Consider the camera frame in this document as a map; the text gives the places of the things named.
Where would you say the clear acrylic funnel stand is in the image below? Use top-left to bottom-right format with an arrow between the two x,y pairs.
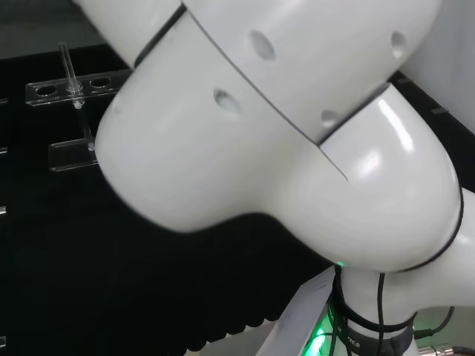
25,42 -> 131,174

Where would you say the pale board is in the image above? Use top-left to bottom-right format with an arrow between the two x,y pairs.
259,265 -> 342,356

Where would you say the black cloth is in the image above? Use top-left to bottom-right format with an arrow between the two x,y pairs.
0,43 -> 475,353

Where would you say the thin black cable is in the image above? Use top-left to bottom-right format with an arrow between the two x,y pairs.
375,271 -> 387,337

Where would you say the black cable with plug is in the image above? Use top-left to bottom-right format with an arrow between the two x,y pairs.
412,306 -> 457,338

